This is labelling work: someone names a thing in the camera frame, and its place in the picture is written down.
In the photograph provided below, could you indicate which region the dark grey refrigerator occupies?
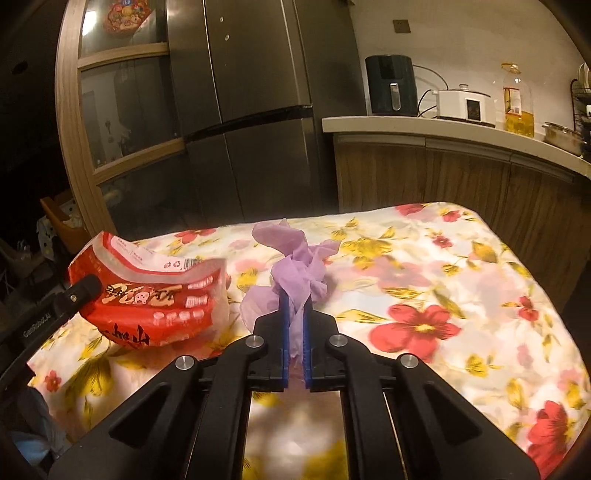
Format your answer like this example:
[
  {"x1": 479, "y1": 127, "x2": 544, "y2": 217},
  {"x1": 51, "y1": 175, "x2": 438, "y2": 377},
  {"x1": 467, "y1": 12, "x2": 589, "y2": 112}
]
[{"x1": 166, "y1": 0, "x2": 366, "y2": 223}]

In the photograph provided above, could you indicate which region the black power cable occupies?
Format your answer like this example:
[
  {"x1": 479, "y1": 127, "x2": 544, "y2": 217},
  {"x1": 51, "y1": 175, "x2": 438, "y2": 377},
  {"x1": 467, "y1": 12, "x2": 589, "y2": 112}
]
[{"x1": 413, "y1": 65, "x2": 451, "y2": 117}]

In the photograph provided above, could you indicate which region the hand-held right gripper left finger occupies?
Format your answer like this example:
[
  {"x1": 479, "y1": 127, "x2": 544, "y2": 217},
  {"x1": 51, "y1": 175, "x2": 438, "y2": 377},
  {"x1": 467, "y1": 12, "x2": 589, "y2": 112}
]
[{"x1": 48, "y1": 293, "x2": 291, "y2": 480}]

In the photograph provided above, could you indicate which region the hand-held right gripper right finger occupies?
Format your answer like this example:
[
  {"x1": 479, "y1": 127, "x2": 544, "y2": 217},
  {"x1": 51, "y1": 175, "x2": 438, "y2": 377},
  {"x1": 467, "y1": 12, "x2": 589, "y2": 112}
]
[{"x1": 302, "y1": 300, "x2": 541, "y2": 480}]

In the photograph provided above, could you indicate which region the wooden glass panel door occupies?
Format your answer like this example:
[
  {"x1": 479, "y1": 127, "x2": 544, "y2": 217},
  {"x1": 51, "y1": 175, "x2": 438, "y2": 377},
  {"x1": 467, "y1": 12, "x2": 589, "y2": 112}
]
[{"x1": 55, "y1": 0, "x2": 186, "y2": 241}]

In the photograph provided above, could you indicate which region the red door decoration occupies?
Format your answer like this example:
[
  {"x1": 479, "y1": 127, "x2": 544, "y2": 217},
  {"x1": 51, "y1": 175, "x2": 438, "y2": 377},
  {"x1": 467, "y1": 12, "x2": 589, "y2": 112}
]
[{"x1": 104, "y1": 0, "x2": 153, "y2": 33}]

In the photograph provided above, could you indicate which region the purple plastic bag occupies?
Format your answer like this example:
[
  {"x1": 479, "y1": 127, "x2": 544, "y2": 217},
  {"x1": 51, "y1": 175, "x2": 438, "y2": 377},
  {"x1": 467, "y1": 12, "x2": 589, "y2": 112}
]
[{"x1": 240, "y1": 218, "x2": 344, "y2": 385}]

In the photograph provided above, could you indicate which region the steel basin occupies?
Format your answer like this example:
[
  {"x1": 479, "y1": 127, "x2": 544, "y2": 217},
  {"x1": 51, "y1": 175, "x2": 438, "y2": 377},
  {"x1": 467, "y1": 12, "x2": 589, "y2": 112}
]
[{"x1": 542, "y1": 121, "x2": 590, "y2": 156}]

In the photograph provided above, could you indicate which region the cooking oil bottle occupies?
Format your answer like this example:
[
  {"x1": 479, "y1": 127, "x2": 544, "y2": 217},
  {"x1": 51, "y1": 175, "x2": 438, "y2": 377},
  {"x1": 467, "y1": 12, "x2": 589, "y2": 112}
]
[{"x1": 501, "y1": 63, "x2": 535, "y2": 138}]

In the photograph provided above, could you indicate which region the white electric cooker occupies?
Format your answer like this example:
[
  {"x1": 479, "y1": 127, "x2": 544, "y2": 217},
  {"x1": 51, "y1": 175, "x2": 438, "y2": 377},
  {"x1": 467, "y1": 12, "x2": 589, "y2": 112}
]
[{"x1": 436, "y1": 83, "x2": 498, "y2": 128}]

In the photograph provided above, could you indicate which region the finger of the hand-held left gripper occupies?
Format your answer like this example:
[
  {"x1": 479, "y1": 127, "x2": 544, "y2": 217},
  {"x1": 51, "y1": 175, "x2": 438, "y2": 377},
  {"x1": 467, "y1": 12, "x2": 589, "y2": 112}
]
[{"x1": 50, "y1": 275, "x2": 103, "y2": 320}]

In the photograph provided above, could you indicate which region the orange chair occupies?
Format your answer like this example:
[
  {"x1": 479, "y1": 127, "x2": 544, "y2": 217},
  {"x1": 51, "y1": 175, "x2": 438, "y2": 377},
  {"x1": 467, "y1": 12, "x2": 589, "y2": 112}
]
[{"x1": 39, "y1": 193, "x2": 91, "y2": 257}]

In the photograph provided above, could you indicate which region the black air fryer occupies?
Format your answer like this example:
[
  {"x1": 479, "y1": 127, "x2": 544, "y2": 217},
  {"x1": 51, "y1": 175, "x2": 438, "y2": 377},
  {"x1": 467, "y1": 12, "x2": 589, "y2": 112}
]
[{"x1": 364, "y1": 54, "x2": 419, "y2": 116}]

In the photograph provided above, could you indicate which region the floral blanket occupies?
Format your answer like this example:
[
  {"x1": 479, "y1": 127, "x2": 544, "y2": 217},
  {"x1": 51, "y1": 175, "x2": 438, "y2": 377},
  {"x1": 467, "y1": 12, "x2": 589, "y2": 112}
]
[{"x1": 28, "y1": 202, "x2": 585, "y2": 480}]

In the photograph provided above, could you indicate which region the black dish rack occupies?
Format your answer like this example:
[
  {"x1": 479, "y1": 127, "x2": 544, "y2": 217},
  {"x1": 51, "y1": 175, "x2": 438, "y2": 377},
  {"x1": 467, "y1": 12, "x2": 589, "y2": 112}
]
[{"x1": 570, "y1": 62, "x2": 591, "y2": 163}]

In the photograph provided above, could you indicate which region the red snack packet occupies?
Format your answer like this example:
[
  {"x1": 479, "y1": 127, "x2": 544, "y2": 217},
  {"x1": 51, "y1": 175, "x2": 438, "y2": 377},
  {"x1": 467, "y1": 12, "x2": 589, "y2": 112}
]
[{"x1": 68, "y1": 232, "x2": 230, "y2": 348}]

